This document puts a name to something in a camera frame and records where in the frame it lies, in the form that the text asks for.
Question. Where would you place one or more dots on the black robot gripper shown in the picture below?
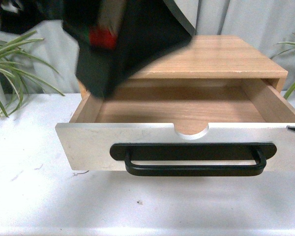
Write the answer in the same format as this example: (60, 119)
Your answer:
(117, 38)

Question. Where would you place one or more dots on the black drawer handle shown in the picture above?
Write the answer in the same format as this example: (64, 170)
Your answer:
(193, 159)

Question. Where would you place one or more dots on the white drawer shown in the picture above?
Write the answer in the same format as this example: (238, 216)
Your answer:
(220, 111)

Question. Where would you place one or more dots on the wooden drawer cabinet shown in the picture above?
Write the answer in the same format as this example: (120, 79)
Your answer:
(207, 61)

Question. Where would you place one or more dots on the left green spider plant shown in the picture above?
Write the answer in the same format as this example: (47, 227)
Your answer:
(14, 73)

